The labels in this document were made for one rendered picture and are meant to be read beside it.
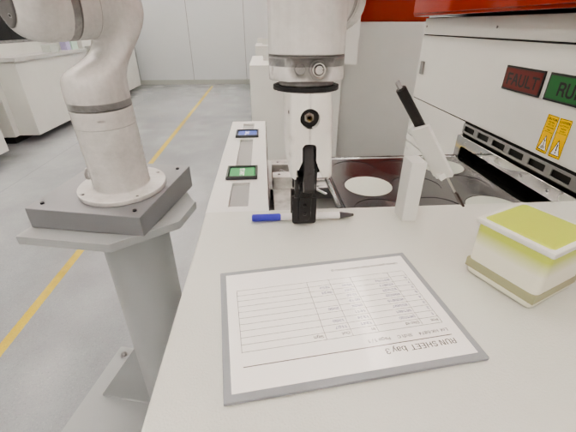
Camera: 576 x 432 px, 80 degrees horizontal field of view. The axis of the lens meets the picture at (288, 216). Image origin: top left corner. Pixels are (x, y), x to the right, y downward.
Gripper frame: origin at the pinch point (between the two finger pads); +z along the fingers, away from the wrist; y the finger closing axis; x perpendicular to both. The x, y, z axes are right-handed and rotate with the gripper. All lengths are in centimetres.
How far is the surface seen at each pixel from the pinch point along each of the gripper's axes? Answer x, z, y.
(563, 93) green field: -48, -11, 19
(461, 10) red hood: -44, -26, 52
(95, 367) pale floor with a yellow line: 76, 97, 58
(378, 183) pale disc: -19.3, 7.8, 26.2
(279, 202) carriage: 2.3, 10.0, 22.4
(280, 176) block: 1.7, 7.0, 29.7
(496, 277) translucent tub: -17.7, 1.0, -15.7
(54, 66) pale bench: 266, 12, 447
